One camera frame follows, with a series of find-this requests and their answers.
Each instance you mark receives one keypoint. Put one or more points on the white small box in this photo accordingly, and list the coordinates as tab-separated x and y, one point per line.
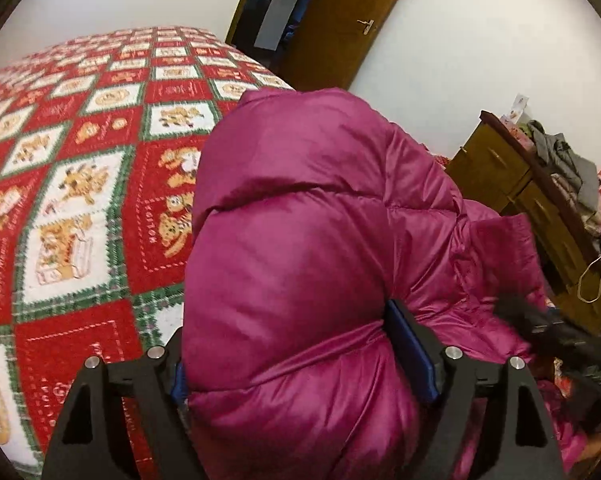
514	110

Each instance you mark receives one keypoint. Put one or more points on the magenta down jacket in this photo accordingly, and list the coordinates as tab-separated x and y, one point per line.
305	260

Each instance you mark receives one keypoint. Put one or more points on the red checkered printed blanket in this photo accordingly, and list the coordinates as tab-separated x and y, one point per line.
70	200

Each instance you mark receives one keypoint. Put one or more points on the brown wooden door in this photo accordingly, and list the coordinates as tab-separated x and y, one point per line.
340	35

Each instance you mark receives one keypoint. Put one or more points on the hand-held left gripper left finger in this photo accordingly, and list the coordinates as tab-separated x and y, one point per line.
179	382

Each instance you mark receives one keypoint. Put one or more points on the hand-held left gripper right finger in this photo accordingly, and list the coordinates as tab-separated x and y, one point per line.
413	355

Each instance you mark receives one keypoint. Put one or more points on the brown wooden dresser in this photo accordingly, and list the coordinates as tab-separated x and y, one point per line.
490	165

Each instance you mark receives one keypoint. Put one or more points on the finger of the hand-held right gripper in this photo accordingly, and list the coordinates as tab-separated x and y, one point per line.
520	312

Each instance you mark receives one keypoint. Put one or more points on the grey garment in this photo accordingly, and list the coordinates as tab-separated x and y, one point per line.
570	160

